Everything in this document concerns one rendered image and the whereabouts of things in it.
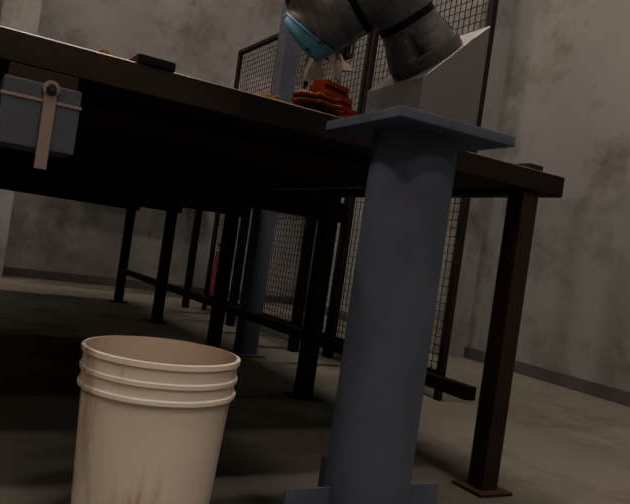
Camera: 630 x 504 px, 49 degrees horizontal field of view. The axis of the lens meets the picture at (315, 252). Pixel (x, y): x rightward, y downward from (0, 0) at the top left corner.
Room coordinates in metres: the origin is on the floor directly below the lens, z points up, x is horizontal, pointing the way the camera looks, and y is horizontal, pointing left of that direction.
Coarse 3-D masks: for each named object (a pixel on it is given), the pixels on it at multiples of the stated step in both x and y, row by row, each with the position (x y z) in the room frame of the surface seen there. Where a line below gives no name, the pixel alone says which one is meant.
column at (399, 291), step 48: (384, 144) 1.31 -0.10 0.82; (432, 144) 1.28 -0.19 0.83; (480, 144) 1.33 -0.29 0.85; (384, 192) 1.30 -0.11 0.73; (432, 192) 1.29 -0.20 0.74; (384, 240) 1.29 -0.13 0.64; (432, 240) 1.29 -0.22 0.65; (384, 288) 1.28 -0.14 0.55; (432, 288) 1.31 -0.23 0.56; (384, 336) 1.28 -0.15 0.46; (384, 384) 1.28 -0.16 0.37; (336, 432) 1.33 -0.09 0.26; (384, 432) 1.28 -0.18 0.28; (336, 480) 1.31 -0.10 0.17; (384, 480) 1.28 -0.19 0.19
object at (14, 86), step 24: (24, 72) 1.23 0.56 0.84; (48, 72) 1.25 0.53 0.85; (0, 96) 1.21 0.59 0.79; (24, 96) 1.22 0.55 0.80; (48, 96) 1.24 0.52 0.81; (72, 96) 1.26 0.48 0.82; (0, 120) 1.20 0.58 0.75; (24, 120) 1.22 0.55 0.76; (48, 120) 1.24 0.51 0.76; (72, 120) 1.27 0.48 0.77; (0, 144) 1.25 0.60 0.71; (24, 144) 1.23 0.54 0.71; (48, 144) 1.24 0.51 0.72; (72, 144) 1.27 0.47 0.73
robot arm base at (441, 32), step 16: (416, 16) 1.28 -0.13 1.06; (432, 16) 1.29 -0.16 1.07; (384, 32) 1.31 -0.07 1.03; (400, 32) 1.29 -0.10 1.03; (416, 32) 1.29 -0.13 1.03; (432, 32) 1.29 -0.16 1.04; (448, 32) 1.30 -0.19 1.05; (400, 48) 1.30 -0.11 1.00; (416, 48) 1.30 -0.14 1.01; (432, 48) 1.29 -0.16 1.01; (448, 48) 1.29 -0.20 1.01; (400, 64) 1.32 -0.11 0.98; (416, 64) 1.30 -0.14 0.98; (432, 64) 1.29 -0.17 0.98; (400, 80) 1.34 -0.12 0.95
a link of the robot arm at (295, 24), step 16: (288, 0) 1.34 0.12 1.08; (304, 0) 1.31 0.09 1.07; (320, 0) 1.30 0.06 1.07; (336, 0) 1.29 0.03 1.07; (288, 16) 1.33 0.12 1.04; (304, 16) 1.31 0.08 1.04; (320, 16) 1.30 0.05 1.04; (336, 16) 1.29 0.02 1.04; (352, 16) 1.29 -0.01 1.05; (304, 32) 1.31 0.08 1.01; (320, 32) 1.31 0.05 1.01; (336, 32) 1.31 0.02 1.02; (352, 32) 1.31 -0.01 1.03; (304, 48) 1.33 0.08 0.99; (320, 48) 1.33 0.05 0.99; (336, 48) 1.35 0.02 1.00
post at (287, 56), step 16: (288, 32) 3.66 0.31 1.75; (288, 48) 3.67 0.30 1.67; (288, 64) 3.68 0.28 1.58; (272, 80) 3.73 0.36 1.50; (288, 80) 3.68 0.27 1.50; (272, 96) 3.71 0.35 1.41; (288, 96) 3.69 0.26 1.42; (256, 208) 3.71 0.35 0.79; (256, 224) 3.68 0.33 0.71; (272, 224) 3.70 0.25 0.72; (256, 240) 3.66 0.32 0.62; (272, 240) 3.71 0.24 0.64; (256, 256) 3.66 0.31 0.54; (256, 272) 3.67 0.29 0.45; (256, 288) 3.68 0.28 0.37; (240, 304) 3.73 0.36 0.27; (256, 304) 3.69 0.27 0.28; (240, 320) 3.71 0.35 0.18; (240, 336) 3.68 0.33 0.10; (256, 336) 3.70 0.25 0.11; (240, 352) 3.66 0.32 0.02; (256, 352) 3.71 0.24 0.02
